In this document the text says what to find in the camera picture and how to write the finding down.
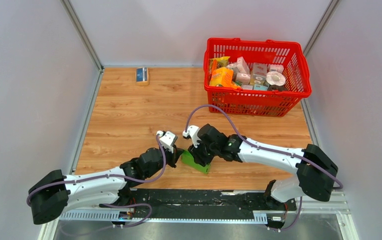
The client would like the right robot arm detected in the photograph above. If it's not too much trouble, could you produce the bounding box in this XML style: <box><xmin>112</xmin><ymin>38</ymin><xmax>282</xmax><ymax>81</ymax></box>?
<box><xmin>182</xmin><ymin>124</ymin><xmax>339</xmax><ymax>210</ymax></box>

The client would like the blue yellow sponge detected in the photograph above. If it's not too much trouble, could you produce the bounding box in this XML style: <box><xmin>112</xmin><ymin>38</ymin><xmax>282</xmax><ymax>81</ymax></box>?
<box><xmin>136</xmin><ymin>67</ymin><xmax>149</xmax><ymax>86</ymax></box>

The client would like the red white carton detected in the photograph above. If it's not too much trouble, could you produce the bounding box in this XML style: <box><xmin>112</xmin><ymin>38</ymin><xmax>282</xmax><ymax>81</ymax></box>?
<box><xmin>251</xmin><ymin>62</ymin><xmax>268</xmax><ymax>78</ymax></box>

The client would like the yellow snack bag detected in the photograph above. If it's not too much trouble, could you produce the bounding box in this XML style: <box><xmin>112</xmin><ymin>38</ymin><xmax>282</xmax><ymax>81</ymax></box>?
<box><xmin>208</xmin><ymin>56</ymin><xmax>230</xmax><ymax>74</ymax></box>

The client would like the red shopping basket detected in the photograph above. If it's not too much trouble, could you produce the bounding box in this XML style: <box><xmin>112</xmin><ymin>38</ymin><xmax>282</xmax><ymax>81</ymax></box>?
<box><xmin>204</xmin><ymin>37</ymin><xmax>312</xmax><ymax>117</ymax></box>

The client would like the pink white tissue pack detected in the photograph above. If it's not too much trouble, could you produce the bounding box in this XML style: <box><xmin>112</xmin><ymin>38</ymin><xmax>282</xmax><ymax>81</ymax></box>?
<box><xmin>236</xmin><ymin>56</ymin><xmax>250</xmax><ymax>75</ymax></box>

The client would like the orange snack box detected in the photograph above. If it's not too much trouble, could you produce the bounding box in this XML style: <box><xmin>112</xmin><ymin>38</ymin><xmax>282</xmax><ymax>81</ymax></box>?
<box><xmin>209</xmin><ymin>67</ymin><xmax>234</xmax><ymax>88</ymax></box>

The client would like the white perforated cable tray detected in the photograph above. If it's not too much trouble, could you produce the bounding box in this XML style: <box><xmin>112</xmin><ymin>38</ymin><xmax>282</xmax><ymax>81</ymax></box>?
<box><xmin>59</xmin><ymin>209</ymin><xmax>268</xmax><ymax>225</ymax></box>

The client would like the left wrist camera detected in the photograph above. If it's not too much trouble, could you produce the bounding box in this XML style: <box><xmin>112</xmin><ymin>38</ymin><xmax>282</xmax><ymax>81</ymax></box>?
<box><xmin>156</xmin><ymin>130</ymin><xmax>177</xmax><ymax>153</ymax></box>

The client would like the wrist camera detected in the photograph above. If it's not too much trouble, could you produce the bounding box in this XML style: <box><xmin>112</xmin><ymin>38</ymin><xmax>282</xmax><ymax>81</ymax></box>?
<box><xmin>156</xmin><ymin>130</ymin><xmax>177</xmax><ymax>153</ymax></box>
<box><xmin>182</xmin><ymin>125</ymin><xmax>201</xmax><ymax>148</ymax></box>

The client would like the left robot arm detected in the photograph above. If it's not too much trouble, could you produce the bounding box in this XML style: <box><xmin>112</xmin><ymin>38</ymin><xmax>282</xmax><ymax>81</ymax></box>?
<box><xmin>26</xmin><ymin>146</ymin><xmax>184</xmax><ymax>225</ymax></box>

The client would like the round tape roll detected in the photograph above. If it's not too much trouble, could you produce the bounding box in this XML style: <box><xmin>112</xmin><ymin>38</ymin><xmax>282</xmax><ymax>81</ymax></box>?
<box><xmin>266</xmin><ymin>71</ymin><xmax>286</xmax><ymax>86</ymax></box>

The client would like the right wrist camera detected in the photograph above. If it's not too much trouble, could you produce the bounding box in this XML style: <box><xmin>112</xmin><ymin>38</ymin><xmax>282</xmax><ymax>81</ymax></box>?
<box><xmin>182</xmin><ymin>125</ymin><xmax>201</xmax><ymax>148</ymax></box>

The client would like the green paper box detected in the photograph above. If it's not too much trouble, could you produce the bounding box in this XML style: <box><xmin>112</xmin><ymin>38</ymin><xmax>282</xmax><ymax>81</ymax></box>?
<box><xmin>181</xmin><ymin>150</ymin><xmax>211</xmax><ymax>175</ymax></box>

